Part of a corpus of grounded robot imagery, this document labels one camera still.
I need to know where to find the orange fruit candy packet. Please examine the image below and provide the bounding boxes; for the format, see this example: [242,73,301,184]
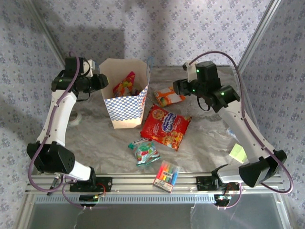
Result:
[153,86,186,107]

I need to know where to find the pink-edged fruit candy bag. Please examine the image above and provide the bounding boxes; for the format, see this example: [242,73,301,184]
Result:
[112,71,136,98]

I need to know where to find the blue checkered paper bag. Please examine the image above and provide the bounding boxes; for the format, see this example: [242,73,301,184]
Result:
[98,56,153,130]

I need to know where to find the large red cookie bag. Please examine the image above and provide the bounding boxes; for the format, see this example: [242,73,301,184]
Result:
[140,104,193,151]

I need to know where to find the teal mint candy bag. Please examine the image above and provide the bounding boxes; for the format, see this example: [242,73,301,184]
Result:
[127,137,161,167]

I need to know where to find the clear tape roll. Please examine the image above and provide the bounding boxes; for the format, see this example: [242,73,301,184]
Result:
[69,112,83,126]

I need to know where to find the small clear tube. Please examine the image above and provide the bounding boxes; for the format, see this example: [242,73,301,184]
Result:
[225,127,237,140]

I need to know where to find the green sticky notes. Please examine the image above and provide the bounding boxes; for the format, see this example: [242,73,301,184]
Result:
[228,143,248,164]

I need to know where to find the pack of coloured markers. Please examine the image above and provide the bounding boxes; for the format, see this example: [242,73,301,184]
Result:
[152,160,181,194]

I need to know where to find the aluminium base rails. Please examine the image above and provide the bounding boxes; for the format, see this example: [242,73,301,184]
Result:
[25,173,286,194]

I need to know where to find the black marker pen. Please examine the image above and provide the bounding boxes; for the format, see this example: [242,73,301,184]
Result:
[47,177,59,195]

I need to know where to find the grey metal sheet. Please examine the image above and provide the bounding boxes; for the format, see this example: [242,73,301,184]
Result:
[28,202,286,229]

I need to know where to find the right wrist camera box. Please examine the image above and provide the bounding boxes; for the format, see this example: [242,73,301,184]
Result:
[182,61,198,83]

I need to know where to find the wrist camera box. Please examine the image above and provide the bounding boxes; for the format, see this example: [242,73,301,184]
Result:
[83,59,99,77]
[182,61,198,83]

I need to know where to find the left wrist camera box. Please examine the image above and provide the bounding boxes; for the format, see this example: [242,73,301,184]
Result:
[83,59,99,77]

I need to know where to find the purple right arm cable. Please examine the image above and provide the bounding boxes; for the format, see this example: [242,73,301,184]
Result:
[189,51,294,210]

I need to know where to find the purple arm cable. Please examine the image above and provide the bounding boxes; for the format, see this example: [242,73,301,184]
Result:
[28,51,84,210]
[189,51,294,210]

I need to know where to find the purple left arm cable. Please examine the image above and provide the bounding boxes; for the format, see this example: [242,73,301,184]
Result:
[28,51,84,210]

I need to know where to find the aluminium frame post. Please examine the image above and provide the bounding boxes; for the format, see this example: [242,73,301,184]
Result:
[235,0,283,73]
[23,0,72,72]

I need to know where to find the aluminium side rail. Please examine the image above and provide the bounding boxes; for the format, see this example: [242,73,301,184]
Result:
[234,68,274,174]

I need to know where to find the grey slotted cable duct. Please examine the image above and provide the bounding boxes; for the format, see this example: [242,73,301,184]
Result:
[35,193,216,205]

